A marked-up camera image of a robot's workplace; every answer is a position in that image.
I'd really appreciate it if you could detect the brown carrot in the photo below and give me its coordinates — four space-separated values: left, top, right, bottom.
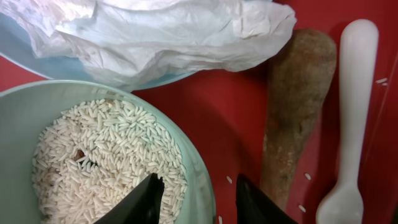
260 29 337 210

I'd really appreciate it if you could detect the white plastic spoon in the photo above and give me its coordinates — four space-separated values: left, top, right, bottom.
316 19 379 224

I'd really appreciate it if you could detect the white crumpled napkin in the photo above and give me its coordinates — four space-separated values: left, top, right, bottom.
1 0 296 91

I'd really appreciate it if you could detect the light blue plate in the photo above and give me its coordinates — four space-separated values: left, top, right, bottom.
0 12 200 91

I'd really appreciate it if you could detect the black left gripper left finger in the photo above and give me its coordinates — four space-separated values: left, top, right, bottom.
95 173 165 224

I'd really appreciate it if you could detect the green bowl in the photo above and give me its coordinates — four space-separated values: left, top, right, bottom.
1 80 216 223

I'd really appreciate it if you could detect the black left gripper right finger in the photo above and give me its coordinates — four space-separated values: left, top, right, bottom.
236 174 297 224

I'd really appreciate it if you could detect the white rice pile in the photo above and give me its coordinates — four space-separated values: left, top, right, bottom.
32 99 188 223

